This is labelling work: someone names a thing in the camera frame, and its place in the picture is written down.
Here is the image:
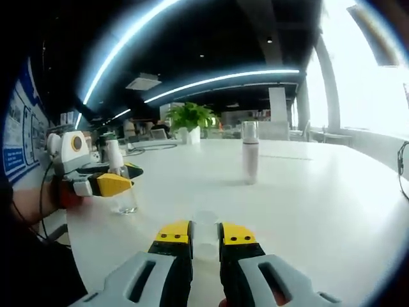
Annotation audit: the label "potted green plant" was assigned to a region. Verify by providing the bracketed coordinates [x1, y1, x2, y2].
[166, 101, 221, 145]

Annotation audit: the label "person's left hand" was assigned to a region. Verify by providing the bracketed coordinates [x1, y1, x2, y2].
[57, 184, 84, 210]

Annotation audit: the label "person in black shirt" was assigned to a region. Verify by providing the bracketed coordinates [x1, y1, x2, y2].
[0, 178, 87, 307]

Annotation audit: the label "wall shelf white boxes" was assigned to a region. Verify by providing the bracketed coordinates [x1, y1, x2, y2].
[59, 111, 78, 127]

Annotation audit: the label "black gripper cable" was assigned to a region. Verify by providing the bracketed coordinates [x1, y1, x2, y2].
[38, 161, 55, 244]

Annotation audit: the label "wide clear bottle cover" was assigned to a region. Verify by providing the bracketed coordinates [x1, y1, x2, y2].
[242, 120, 259, 145]

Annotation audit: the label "beige pump bottle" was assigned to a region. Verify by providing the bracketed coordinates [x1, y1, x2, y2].
[241, 120, 260, 186]

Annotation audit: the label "blue white wall poster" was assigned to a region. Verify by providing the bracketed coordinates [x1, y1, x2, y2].
[3, 57, 50, 185]

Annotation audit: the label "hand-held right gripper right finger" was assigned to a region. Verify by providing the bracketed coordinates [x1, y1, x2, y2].
[218, 221, 344, 307]

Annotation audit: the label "wall-mounted dark screen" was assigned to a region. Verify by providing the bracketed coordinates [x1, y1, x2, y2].
[346, 3, 402, 68]

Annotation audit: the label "white chair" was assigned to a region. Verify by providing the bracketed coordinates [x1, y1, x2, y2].
[258, 120, 291, 141]

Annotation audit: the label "black wristband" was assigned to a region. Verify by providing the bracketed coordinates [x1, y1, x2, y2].
[50, 175, 65, 210]

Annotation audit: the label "long ceiling light strip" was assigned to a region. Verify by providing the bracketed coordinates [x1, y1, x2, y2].
[143, 68, 300, 105]
[82, 0, 185, 106]

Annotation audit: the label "looped black cable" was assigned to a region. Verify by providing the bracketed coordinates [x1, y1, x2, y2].
[127, 142, 178, 157]

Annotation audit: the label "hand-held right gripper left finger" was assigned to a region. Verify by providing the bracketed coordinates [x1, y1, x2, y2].
[72, 219, 195, 307]

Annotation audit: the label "ceiling air vent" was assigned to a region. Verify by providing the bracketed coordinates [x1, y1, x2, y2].
[125, 72, 162, 91]

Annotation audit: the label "black wire frame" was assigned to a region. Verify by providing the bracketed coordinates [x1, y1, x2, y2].
[397, 139, 409, 201]

